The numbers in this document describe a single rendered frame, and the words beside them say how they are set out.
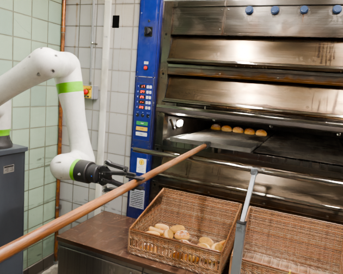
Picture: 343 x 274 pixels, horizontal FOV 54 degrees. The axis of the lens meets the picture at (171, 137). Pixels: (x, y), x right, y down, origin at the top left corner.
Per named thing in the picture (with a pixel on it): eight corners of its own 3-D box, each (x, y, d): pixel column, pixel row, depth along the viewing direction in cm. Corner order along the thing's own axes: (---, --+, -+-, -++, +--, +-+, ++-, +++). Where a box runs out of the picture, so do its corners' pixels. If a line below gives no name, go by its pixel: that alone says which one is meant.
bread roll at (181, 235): (188, 236, 221) (189, 228, 220) (190, 241, 214) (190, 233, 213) (173, 236, 220) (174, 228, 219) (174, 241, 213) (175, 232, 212)
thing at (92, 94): (86, 98, 256) (87, 84, 254) (97, 99, 252) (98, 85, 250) (80, 98, 249) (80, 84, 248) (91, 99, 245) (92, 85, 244)
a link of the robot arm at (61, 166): (43, 180, 142) (43, 155, 139) (64, 172, 153) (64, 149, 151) (71, 186, 136) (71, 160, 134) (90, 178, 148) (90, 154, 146)
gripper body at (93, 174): (97, 161, 141) (116, 164, 138) (96, 180, 142) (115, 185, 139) (86, 164, 134) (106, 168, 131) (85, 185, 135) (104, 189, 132)
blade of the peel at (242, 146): (250, 152, 212) (250, 148, 212) (169, 141, 232) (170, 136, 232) (258, 144, 245) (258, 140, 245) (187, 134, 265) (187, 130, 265)
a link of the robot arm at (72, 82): (42, 53, 144) (68, 48, 142) (57, 55, 157) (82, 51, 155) (50, 95, 146) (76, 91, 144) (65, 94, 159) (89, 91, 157)
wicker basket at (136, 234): (159, 224, 240) (163, 186, 236) (238, 243, 219) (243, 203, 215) (125, 253, 195) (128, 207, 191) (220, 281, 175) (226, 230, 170)
